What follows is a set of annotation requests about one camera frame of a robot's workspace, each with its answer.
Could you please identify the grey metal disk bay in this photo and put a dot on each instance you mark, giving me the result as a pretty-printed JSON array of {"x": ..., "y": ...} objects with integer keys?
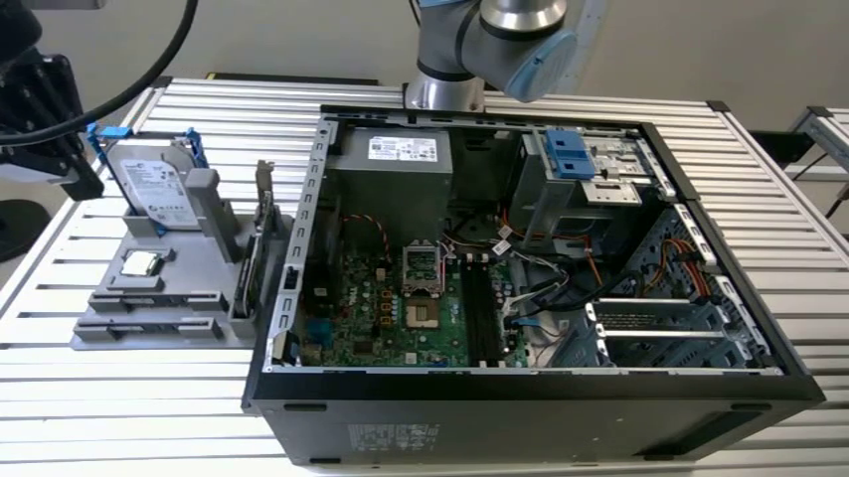
[{"x": 663, "y": 318}]

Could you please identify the blue expansion slot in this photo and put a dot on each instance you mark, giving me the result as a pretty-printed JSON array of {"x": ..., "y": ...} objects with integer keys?
[{"x": 319, "y": 332}]

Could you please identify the grey power supply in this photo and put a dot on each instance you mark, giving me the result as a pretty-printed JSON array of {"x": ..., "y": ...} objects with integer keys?
[{"x": 391, "y": 199}]

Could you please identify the grey parts rack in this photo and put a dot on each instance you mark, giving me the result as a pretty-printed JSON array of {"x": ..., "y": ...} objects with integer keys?
[{"x": 199, "y": 268}]

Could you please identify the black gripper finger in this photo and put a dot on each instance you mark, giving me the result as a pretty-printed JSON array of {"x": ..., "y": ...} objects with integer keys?
[{"x": 46, "y": 109}]

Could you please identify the silver CPU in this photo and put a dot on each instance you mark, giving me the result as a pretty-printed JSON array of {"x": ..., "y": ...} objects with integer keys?
[{"x": 140, "y": 263}]

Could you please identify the hard disk in blue carrier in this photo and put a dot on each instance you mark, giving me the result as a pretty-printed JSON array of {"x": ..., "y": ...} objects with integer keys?
[{"x": 152, "y": 184}]

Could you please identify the blue plastic cage latch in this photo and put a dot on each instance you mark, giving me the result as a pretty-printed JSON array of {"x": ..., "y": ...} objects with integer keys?
[{"x": 567, "y": 154}]

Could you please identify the black box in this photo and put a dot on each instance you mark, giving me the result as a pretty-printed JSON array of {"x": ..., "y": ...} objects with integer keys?
[{"x": 782, "y": 146}]

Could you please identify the metal slat side table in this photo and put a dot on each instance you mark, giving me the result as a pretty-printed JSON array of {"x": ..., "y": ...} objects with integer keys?
[{"x": 825, "y": 129}]

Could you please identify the CPU socket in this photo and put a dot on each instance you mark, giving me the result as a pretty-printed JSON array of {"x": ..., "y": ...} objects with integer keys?
[{"x": 423, "y": 314}]

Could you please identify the graphics card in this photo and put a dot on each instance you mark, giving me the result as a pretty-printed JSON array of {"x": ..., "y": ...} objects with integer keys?
[{"x": 247, "y": 278}]

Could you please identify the black PC case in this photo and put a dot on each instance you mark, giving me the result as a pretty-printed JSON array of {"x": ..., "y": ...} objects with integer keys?
[{"x": 464, "y": 427}]

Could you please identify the blue RAM stick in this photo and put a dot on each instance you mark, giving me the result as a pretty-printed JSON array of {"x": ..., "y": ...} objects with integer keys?
[{"x": 145, "y": 328}]

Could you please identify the black RAM slot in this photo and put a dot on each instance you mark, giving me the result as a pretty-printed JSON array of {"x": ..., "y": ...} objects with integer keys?
[
  {"x": 495, "y": 313},
  {"x": 479, "y": 313},
  {"x": 471, "y": 313},
  {"x": 487, "y": 313}
]

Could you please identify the black round base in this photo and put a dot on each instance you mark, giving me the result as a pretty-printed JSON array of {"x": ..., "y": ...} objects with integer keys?
[{"x": 20, "y": 228}]

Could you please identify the green motherboard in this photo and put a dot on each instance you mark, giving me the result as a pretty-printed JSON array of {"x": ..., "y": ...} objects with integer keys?
[{"x": 431, "y": 343}]

